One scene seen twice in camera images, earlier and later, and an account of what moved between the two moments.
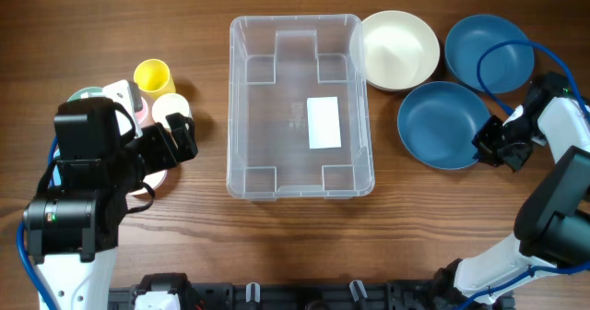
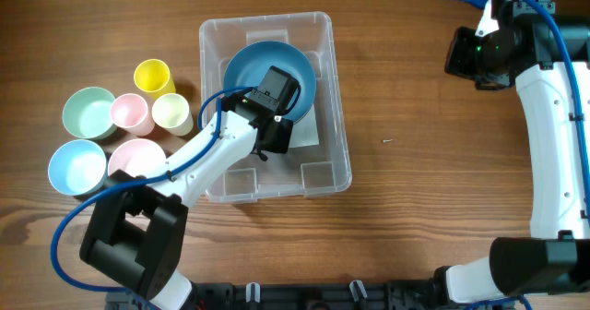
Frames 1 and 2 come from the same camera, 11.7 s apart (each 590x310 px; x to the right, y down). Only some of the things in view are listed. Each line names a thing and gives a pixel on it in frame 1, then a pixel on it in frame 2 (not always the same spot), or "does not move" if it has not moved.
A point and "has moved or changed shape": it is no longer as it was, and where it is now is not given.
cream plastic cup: (169, 103) does not move
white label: (324, 121) → (304, 132)
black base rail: (175, 292) does not move
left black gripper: (167, 143) → (278, 135)
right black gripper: (493, 140) → (459, 53)
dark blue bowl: (503, 68) has moved or changed shape
